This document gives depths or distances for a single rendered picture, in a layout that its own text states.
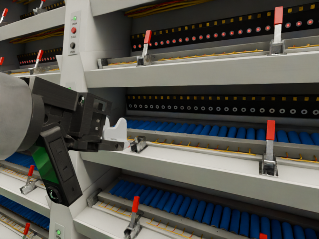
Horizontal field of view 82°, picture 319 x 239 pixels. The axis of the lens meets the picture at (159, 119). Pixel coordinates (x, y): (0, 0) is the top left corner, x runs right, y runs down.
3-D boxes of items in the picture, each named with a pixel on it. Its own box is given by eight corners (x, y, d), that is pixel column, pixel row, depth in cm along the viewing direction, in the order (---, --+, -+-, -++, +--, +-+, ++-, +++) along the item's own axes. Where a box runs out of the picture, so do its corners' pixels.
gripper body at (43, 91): (117, 103, 30) (43, 74, 19) (107, 156, 29) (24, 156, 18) (83, 102, 34) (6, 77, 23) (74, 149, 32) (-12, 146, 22)
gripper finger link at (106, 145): (130, 142, 33) (91, 138, 25) (129, 151, 32) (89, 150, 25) (111, 140, 35) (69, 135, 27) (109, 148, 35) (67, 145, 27)
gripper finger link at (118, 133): (143, 122, 38) (111, 113, 30) (138, 151, 37) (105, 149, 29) (131, 121, 40) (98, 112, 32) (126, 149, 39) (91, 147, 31)
